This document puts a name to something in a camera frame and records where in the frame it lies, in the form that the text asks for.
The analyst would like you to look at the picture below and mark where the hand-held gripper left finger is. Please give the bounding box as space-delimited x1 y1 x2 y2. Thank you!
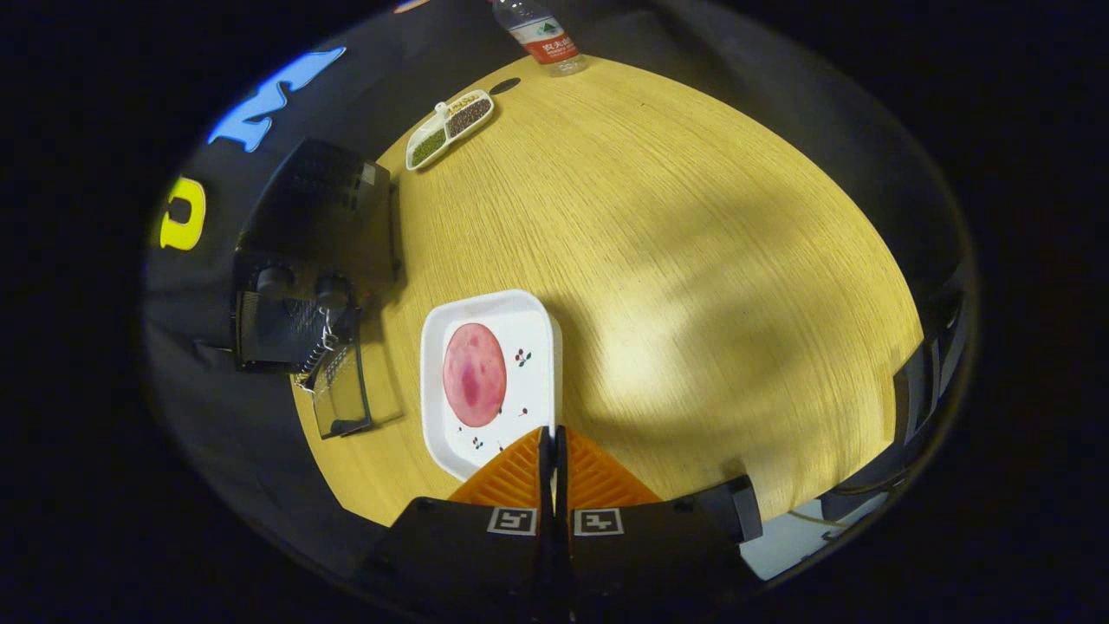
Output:
360 425 555 609

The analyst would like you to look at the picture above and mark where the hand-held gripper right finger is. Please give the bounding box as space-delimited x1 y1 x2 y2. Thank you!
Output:
554 425 763 612

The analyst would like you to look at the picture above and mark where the pink round ham slice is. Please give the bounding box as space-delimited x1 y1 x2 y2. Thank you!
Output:
442 322 509 429

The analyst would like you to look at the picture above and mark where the white square plate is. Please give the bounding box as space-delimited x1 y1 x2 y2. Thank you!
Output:
420 289 564 482

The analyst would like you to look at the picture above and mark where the black toaster oven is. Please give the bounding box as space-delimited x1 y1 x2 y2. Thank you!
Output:
230 137 404 439

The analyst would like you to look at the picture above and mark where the black chair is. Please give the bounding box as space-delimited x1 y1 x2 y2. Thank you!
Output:
819 286 971 521

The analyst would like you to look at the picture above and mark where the white divided bean dish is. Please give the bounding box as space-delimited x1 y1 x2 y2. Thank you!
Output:
405 89 496 171

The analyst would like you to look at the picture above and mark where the red label water bottle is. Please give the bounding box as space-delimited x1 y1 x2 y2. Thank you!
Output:
492 0 588 77

